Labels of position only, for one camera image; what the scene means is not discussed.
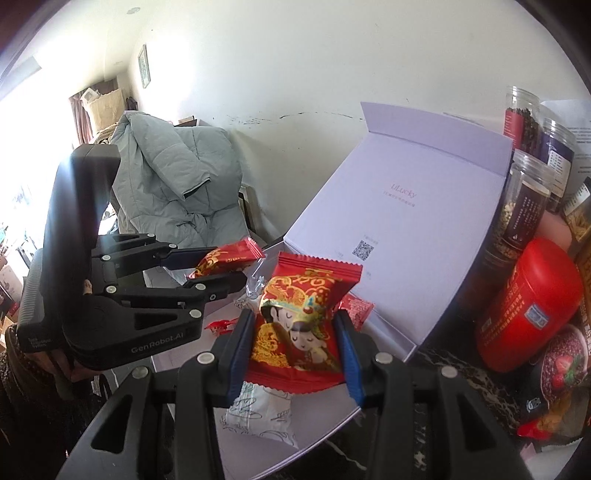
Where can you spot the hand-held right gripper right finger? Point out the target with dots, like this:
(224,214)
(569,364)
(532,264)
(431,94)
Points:
(351,364)

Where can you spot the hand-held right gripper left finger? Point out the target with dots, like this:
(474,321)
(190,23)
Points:
(242,360)

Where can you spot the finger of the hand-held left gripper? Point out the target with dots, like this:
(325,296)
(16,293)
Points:
(212,290)
(184,259)

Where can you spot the red gold candy packet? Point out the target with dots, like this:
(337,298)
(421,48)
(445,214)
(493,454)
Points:
(231,258)

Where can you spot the clear plastic piece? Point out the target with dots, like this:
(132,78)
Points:
(255,287)

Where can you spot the red sachet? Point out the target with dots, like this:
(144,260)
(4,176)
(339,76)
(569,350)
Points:
(358,309)

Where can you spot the red figure-print candy packet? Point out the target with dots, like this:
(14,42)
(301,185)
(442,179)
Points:
(300,332)

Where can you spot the lavender gift box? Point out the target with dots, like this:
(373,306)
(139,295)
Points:
(415,221)

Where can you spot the person's left forearm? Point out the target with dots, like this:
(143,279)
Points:
(23,415)

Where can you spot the person's left hand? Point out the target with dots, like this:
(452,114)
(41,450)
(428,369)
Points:
(48,365)

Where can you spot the grey-green puffer jacket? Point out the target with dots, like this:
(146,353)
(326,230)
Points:
(184,161)

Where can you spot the brown curtain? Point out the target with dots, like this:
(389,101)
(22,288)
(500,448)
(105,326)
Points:
(79,120)

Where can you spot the brown cardboard box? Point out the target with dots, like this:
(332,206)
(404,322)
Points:
(106,110)

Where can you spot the dark brown jar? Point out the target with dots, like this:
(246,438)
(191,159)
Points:
(485,277)

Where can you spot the red tin canister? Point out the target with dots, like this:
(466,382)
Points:
(526,309)

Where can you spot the black snack bag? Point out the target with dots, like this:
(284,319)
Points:
(563,369)

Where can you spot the clear jar dark label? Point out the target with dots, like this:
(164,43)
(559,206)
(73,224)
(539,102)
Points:
(524,203)

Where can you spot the pink container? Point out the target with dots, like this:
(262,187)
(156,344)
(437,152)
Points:
(554,230)

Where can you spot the jar with gold contents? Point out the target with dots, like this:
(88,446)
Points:
(579,212)

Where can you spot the clear jar purple label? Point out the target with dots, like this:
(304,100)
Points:
(558,161)

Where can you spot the clear jar red label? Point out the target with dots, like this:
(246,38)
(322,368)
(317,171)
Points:
(519,120)

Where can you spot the white printed paper sheet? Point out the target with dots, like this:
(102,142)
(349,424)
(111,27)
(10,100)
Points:
(577,134)

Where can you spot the small wall picture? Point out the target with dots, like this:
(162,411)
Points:
(144,67)

